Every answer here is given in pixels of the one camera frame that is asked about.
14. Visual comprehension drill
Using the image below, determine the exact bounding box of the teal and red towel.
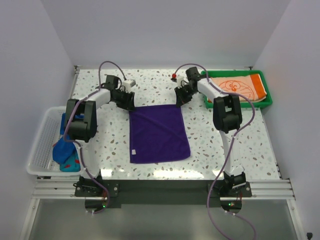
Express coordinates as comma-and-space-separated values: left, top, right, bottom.
59, 151, 81, 173

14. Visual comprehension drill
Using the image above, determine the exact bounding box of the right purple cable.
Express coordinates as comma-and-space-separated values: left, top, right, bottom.
172, 63, 257, 240

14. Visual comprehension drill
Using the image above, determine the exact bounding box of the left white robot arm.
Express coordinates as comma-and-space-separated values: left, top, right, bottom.
63, 75, 136, 197

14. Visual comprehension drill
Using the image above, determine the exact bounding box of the orange Doraemon towel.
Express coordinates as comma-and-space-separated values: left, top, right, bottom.
211, 73, 267, 102

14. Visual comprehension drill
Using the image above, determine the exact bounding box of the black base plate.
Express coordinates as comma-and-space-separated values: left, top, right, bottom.
73, 177, 252, 211

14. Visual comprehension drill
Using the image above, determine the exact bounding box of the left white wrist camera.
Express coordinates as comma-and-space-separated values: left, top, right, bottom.
121, 79, 136, 93

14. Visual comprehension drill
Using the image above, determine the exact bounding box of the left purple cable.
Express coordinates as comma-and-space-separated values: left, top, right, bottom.
62, 60, 128, 215

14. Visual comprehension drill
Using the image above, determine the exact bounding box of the blue towel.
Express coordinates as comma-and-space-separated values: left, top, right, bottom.
52, 113, 76, 165

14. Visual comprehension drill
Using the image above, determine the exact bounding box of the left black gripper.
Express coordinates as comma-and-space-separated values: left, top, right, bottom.
112, 89, 136, 112

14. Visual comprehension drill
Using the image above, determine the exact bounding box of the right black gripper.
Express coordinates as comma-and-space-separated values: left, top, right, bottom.
175, 84, 198, 108

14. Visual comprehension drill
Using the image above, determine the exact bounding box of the white plastic basket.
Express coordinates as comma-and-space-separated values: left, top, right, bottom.
26, 106, 83, 177

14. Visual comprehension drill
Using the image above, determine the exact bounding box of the purple cable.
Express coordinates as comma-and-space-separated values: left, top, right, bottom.
172, 63, 257, 240
62, 60, 128, 215

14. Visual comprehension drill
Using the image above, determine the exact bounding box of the green plastic tray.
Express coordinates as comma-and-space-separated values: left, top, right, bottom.
208, 70, 273, 109

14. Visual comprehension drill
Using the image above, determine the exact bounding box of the purple towel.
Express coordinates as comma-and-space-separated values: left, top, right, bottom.
129, 104, 191, 164

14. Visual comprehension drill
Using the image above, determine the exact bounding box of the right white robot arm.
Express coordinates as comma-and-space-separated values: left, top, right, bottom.
171, 67, 246, 197

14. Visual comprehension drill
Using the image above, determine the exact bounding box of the aluminium rail frame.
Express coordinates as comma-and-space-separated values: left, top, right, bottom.
31, 177, 296, 200

